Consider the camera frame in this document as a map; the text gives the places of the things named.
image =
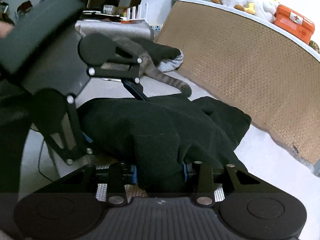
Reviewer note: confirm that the black printed sweatshirt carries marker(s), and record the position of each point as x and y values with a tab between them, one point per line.
163	134

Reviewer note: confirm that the white router with antennas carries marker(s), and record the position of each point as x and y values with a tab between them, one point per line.
137	13

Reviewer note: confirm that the cluttered side desk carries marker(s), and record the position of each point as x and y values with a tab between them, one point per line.
113	25

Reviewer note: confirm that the grey tabby cat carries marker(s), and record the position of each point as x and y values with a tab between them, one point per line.
148	67

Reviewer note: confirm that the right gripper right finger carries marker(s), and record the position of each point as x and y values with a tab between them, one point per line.
199	185

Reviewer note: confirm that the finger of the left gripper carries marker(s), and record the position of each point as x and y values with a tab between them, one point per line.
88	139
135	89

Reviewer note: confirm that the grey patterned bed sheet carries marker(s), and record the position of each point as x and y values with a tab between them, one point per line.
316	169

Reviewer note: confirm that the black grey folded garment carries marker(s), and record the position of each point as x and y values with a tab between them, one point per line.
165	58

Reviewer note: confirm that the person's left hand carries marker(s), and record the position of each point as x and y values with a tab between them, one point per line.
5	28

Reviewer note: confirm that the orange first aid box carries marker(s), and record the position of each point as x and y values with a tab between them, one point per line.
294	23

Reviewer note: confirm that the woven tan upright mattress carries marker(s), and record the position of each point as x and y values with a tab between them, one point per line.
255	66

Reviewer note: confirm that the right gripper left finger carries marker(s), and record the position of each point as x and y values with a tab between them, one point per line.
119	175

